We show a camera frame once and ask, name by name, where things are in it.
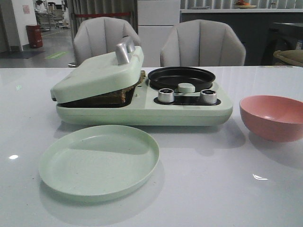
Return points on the white bread slice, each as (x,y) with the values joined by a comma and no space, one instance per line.
(116,97)
(142,76)

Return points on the pink plastic bowl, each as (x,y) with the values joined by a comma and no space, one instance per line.
(273,118)

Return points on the mint green breakfast maker base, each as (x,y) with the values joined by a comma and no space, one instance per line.
(143,108)

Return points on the left silver control knob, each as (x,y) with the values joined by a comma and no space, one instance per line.
(166,95)

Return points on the silver control knob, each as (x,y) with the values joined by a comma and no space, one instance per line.
(208,97)
(166,95)

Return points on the black round frying pan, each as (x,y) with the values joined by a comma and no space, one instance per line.
(170,77)

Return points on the right silver control knob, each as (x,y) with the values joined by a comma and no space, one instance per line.
(208,97)

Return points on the mint green plate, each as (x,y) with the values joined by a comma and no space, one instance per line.
(99,163)

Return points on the right grey upholstered chair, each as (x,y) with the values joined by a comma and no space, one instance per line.
(202,43)

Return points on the grey upholstered chair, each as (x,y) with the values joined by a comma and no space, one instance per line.
(100,35)
(202,43)

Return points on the white refrigerator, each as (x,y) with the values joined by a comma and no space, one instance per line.
(155,20)

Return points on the left grey upholstered chair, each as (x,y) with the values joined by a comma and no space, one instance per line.
(100,35)

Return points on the red barrier tape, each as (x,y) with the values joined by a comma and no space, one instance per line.
(120,14)

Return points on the dark kitchen counter cabinet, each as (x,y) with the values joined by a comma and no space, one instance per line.
(250,25)

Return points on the fruit plate on counter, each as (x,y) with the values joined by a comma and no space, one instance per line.
(241,4)

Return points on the red bin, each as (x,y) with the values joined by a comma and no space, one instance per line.
(34,36)

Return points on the tan sofa cushion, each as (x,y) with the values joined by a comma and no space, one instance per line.
(291,57)

